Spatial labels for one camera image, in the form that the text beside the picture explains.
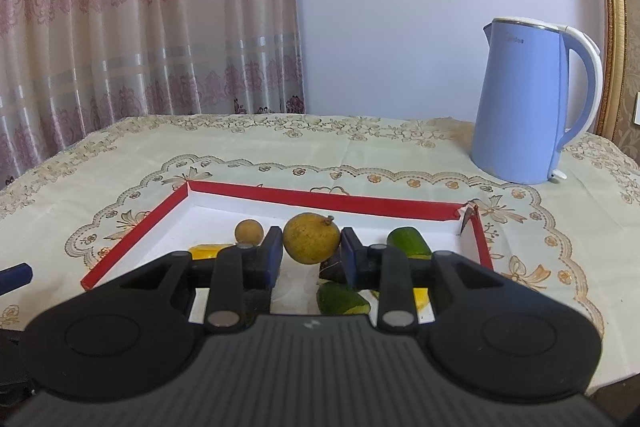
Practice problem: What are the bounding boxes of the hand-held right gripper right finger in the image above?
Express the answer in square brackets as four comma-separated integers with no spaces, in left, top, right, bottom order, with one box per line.
[341,228,516,334]

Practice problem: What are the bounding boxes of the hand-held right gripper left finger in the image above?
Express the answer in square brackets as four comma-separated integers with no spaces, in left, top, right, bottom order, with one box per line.
[107,227,285,334]

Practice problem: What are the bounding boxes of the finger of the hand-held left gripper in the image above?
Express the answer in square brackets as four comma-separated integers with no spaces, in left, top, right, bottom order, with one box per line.
[0,263,34,296]

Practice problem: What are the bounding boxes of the dark eggplant piece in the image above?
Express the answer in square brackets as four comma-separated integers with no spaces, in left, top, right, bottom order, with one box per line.
[319,256,347,284]

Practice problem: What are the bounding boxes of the small brown round fruit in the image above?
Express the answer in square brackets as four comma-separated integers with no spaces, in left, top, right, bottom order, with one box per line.
[234,219,265,246]

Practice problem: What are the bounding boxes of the large brown round fruit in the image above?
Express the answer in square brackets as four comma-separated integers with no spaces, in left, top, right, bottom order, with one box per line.
[283,213,342,266]

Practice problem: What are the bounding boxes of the green cucumber piece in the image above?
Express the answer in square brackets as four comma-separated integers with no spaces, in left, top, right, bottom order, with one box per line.
[316,282,372,316]
[386,227,432,259]

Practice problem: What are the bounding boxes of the yellow fruit wedge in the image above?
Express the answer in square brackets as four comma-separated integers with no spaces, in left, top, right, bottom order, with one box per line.
[188,244,236,261]

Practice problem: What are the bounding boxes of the red shallow cardboard box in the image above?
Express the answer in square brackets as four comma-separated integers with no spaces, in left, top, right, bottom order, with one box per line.
[80,179,495,325]

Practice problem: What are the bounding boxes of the yellow fruit block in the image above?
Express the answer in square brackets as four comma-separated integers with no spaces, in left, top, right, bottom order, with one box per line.
[411,287,432,314]

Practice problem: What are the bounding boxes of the light blue electric kettle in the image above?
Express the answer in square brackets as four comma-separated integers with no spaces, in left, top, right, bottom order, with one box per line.
[469,17,602,185]

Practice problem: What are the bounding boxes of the pink patterned curtain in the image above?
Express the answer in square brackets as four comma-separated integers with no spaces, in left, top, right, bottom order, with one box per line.
[0,0,307,188]

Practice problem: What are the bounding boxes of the gold framed wall panel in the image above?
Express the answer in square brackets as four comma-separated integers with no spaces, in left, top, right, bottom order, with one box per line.
[590,0,640,158]

